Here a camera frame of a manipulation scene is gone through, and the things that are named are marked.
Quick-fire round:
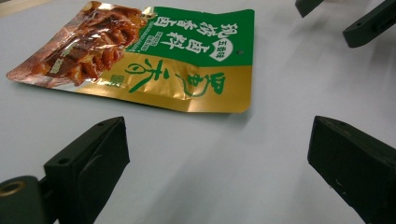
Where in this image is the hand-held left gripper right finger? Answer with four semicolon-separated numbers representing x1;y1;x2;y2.
306;115;396;224

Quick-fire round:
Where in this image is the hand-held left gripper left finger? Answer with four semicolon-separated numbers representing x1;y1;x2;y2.
43;116;131;224

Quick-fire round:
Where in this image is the green and gold snack packet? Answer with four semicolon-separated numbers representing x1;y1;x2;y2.
5;0;256;114

